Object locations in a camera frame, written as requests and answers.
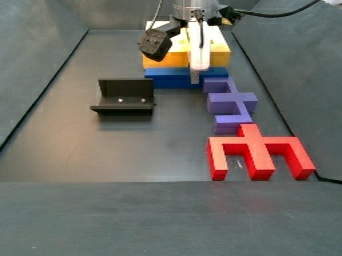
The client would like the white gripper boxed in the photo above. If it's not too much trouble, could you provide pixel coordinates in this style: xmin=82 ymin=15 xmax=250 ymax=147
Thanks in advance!
xmin=187 ymin=19 xmax=211 ymax=84

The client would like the blue rectangular bar block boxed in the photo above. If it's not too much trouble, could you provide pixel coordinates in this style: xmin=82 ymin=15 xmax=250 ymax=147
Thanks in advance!
xmin=144 ymin=67 xmax=229 ymax=89

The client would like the yellow slotted board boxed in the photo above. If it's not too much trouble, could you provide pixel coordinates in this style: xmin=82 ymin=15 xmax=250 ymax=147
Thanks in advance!
xmin=142 ymin=26 xmax=231 ymax=68

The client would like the purple cross-shaped block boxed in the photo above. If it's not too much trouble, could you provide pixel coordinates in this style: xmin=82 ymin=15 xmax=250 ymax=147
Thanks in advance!
xmin=203 ymin=77 xmax=258 ymax=134

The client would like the red cross-shaped block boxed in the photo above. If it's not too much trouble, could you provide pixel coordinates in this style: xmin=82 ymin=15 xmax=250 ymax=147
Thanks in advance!
xmin=207 ymin=124 xmax=315 ymax=181

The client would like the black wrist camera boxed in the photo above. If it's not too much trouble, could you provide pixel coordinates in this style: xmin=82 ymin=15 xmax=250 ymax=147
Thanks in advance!
xmin=138 ymin=22 xmax=180 ymax=62

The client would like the black angle bracket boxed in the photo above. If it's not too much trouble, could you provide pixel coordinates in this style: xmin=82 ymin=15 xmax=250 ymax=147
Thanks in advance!
xmin=91 ymin=78 xmax=155 ymax=113

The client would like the black cable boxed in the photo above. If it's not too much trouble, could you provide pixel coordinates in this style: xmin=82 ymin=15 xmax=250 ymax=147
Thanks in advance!
xmin=218 ymin=0 xmax=322 ymax=27

